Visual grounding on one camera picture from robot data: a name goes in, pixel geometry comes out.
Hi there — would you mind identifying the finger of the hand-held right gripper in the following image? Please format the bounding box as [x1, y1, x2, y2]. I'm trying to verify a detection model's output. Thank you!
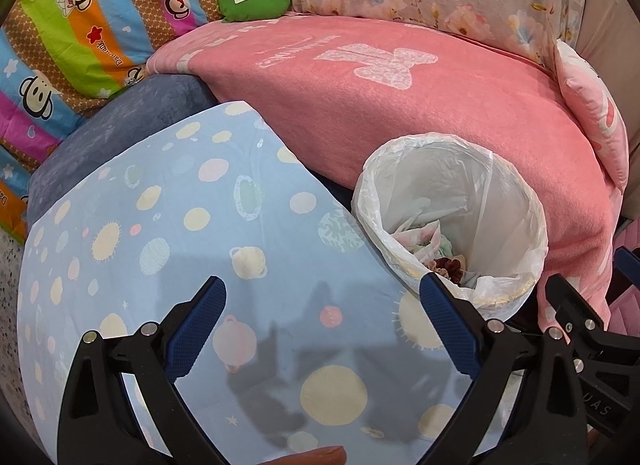
[544, 273, 609, 346]
[613, 247, 640, 287]

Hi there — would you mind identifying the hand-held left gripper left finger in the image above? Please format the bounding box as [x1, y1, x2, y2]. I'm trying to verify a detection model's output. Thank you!
[57, 275, 232, 465]

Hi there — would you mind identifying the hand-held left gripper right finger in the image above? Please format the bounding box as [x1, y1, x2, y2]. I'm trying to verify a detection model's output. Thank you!
[418, 272, 594, 465]

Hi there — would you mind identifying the dark red scrunchie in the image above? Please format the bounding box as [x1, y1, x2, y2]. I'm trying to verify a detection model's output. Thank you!
[432, 255, 467, 287]

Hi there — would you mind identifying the trash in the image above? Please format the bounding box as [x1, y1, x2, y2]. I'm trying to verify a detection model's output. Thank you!
[389, 221, 454, 262]

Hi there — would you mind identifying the bin with white plastic bag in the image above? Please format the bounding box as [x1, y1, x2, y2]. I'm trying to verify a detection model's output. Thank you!
[351, 132, 549, 322]

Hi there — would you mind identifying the pink quilted fabric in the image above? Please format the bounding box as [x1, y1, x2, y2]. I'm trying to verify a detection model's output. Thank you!
[604, 224, 640, 337]

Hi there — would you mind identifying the blue planet print cloth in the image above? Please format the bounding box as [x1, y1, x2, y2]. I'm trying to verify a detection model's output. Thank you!
[17, 101, 532, 465]

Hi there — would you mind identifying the pink pillow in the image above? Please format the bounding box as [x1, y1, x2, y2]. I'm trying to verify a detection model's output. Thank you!
[554, 38, 630, 192]

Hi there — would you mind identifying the grey blue cushion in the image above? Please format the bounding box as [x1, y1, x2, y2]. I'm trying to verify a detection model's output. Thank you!
[27, 73, 222, 226]

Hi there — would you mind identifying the pink blanket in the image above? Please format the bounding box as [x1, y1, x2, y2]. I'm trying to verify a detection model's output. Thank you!
[144, 15, 627, 332]

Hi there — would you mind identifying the colourful monkey print blanket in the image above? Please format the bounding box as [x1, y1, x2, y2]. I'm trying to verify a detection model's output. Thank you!
[0, 0, 234, 247]

